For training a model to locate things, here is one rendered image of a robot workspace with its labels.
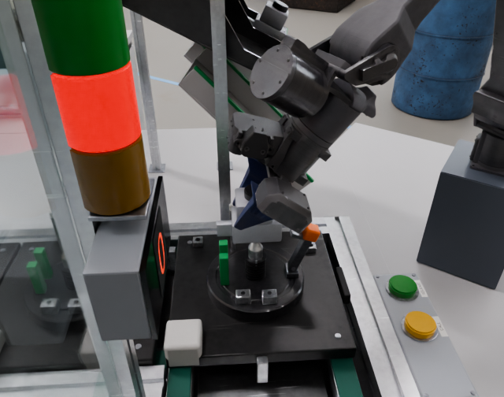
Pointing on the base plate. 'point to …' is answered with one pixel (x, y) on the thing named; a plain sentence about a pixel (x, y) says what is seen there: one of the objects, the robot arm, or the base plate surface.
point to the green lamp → (83, 35)
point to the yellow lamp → (113, 179)
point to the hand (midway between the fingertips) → (252, 198)
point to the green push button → (402, 287)
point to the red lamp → (98, 109)
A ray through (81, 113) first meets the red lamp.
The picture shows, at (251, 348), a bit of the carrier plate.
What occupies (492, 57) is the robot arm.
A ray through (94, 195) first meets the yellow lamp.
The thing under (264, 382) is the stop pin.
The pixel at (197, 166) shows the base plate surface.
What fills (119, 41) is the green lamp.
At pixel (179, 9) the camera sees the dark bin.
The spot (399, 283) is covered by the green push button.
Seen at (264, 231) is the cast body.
